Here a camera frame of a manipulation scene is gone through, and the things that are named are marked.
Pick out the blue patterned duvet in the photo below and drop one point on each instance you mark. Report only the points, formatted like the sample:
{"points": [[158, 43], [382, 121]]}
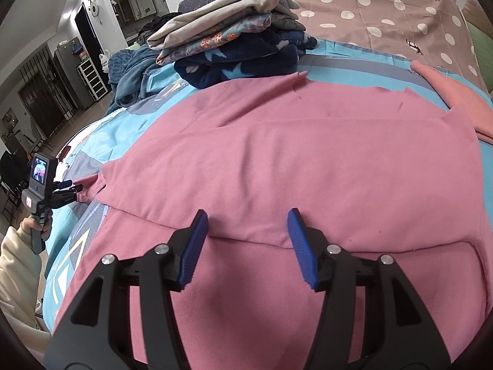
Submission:
{"points": [[75, 225]]}

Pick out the cream left sleeve forearm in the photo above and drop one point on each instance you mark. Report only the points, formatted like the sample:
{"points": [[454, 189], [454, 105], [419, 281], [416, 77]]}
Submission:
{"points": [[20, 272]]}

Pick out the black clothes pile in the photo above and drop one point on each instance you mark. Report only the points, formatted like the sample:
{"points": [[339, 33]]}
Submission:
{"points": [[153, 26]]}

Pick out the white cat figurine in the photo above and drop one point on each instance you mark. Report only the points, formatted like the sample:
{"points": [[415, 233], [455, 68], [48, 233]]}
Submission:
{"points": [[104, 60]]}

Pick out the pink long-sleeve shirt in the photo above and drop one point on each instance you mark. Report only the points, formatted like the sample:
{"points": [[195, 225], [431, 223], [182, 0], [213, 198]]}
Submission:
{"points": [[377, 171]]}

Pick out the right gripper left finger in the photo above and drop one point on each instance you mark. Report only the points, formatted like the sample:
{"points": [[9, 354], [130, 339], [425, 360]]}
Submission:
{"points": [[94, 332]]}

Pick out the floral folded garment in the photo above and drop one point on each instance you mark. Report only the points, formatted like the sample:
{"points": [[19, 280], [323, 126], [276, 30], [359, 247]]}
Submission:
{"points": [[285, 27]]}

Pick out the navy star folded garment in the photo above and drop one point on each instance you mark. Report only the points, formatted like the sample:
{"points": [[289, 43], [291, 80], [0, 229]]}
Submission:
{"points": [[251, 55]]}

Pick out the white wire rack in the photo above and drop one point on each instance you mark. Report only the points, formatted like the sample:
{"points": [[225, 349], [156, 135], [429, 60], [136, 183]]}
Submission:
{"points": [[91, 78]]}

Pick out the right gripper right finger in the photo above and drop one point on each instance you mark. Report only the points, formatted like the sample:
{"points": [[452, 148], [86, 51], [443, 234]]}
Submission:
{"points": [[399, 332]]}

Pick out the pink polka-dot sheet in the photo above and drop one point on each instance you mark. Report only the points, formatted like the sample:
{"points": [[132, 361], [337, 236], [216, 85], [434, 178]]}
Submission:
{"points": [[431, 31]]}

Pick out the teal blue blanket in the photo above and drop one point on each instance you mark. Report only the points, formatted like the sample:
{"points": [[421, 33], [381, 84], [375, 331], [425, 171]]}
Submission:
{"points": [[129, 72]]}

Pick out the salmon folded garment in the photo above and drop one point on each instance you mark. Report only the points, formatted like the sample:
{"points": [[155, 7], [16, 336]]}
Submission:
{"points": [[456, 94]]}

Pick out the person's left hand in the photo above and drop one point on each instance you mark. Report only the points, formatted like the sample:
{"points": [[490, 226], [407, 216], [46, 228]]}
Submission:
{"points": [[29, 224]]}

